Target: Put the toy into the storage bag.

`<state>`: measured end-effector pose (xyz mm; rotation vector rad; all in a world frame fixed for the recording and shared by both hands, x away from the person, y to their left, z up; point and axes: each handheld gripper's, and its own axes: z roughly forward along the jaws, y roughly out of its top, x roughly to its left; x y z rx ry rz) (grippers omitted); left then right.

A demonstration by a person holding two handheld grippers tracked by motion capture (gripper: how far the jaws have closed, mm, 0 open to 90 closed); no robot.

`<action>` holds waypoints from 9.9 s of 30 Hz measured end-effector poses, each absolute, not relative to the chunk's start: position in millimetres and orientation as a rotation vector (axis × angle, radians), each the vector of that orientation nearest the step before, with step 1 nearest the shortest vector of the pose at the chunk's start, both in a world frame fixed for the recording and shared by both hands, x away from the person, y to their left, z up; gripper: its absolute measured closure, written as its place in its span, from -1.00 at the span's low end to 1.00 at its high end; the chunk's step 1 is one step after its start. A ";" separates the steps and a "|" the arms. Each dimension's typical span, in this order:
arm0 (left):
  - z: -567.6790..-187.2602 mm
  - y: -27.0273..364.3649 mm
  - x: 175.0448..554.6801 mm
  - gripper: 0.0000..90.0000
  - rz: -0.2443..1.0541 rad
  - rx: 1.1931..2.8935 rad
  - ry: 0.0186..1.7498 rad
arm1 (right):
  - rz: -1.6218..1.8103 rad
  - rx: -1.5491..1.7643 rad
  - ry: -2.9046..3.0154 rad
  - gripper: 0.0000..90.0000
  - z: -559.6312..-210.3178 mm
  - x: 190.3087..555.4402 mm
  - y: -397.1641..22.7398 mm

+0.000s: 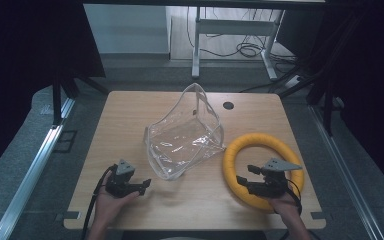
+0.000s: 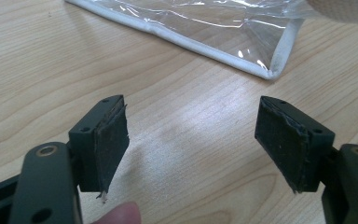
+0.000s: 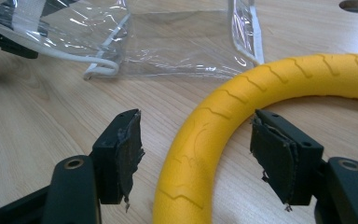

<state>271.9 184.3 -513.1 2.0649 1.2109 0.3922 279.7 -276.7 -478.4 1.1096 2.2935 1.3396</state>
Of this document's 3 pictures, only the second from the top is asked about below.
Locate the beige round object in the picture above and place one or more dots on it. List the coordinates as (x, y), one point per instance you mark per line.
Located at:
(345, 9)

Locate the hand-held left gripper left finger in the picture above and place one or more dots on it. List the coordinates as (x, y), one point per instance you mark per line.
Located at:
(104, 146)

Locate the clear plastic bag white trim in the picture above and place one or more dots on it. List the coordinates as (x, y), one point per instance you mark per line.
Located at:
(217, 31)

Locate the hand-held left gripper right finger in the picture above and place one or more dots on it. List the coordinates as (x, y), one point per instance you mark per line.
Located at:
(295, 149)

